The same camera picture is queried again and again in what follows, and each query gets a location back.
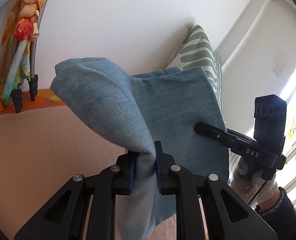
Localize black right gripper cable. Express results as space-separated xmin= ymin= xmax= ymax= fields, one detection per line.
xmin=248 ymin=178 xmax=268 ymax=205

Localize orange floral scarf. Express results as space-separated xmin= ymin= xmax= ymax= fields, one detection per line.
xmin=0 ymin=0 xmax=44 ymax=111

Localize green leaf pattern pillow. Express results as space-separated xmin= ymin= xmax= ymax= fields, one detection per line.
xmin=160 ymin=25 xmax=229 ymax=181

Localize right white knit glove hand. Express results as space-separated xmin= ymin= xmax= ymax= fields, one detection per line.
xmin=230 ymin=157 xmax=279 ymax=205

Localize right forearm dark sleeve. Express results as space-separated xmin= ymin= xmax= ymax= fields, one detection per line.
xmin=255 ymin=184 xmax=296 ymax=239

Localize blue denim pants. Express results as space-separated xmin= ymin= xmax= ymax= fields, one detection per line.
xmin=51 ymin=57 xmax=229 ymax=239

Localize folded stand black legs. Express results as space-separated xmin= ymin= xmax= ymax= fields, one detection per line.
xmin=11 ymin=0 xmax=48 ymax=113

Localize orange floral bed sheet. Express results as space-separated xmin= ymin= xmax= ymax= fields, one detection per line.
xmin=0 ymin=89 xmax=65 ymax=115

